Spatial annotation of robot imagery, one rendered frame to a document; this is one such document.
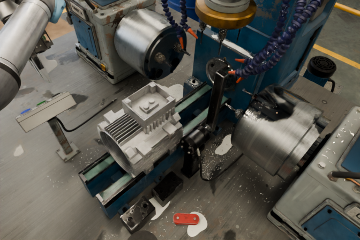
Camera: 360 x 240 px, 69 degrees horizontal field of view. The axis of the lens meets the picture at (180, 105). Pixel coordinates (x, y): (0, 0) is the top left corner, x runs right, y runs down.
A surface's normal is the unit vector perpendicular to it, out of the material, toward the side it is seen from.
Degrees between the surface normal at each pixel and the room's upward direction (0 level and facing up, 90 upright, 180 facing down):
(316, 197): 90
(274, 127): 39
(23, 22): 32
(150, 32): 25
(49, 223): 0
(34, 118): 51
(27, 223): 0
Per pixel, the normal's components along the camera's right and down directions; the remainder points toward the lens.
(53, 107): 0.58, 0.01
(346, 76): 0.04, -0.65
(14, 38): 0.53, -0.59
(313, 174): -0.70, 0.51
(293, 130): -0.33, -0.29
